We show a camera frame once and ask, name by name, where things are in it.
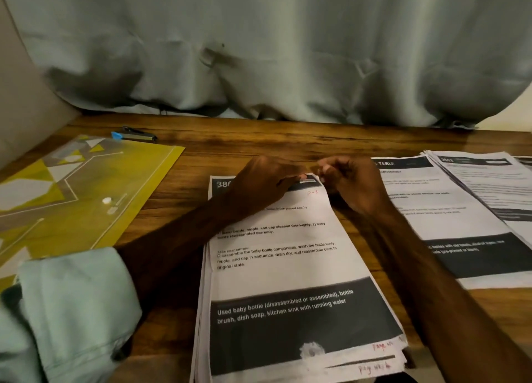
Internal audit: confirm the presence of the person's right hand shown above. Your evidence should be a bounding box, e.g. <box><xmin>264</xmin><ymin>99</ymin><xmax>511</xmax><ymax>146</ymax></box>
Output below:
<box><xmin>313</xmin><ymin>154</ymin><xmax>398</xmax><ymax>222</ymax></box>

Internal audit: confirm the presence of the pale green curtain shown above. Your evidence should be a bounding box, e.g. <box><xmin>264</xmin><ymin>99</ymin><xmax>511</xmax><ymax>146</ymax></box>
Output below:
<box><xmin>0</xmin><ymin>0</ymin><xmax>532</xmax><ymax>132</ymax></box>

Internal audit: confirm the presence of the person's right forearm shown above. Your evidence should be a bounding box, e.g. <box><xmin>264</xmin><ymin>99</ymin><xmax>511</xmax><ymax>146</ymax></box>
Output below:
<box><xmin>366</xmin><ymin>208</ymin><xmax>532</xmax><ymax>383</ymax></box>

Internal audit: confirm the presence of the yellow patterned folder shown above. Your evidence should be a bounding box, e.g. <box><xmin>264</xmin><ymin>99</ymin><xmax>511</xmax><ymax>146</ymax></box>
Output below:
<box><xmin>0</xmin><ymin>134</ymin><xmax>186</xmax><ymax>292</ymax></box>

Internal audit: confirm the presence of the person's left hand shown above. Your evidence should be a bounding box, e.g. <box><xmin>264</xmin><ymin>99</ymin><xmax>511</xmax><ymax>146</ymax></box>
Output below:
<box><xmin>223</xmin><ymin>154</ymin><xmax>310</xmax><ymax>220</ymax></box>

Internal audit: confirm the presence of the blue pen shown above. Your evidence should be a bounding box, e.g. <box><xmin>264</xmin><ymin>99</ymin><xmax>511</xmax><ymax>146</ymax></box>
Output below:
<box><xmin>110</xmin><ymin>127</ymin><xmax>158</xmax><ymax>143</ymax></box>

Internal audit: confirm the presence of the person's left forearm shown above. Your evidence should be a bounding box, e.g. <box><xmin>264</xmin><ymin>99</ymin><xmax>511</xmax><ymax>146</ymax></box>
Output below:
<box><xmin>0</xmin><ymin>200</ymin><xmax>242</xmax><ymax>383</ymax></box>

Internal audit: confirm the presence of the wash baby bottle paper stack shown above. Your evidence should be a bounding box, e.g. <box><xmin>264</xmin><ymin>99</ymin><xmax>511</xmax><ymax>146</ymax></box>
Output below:
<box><xmin>190</xmin><ymin>175</ymin><xmax>410</xmax><ymax>383</ymax></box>

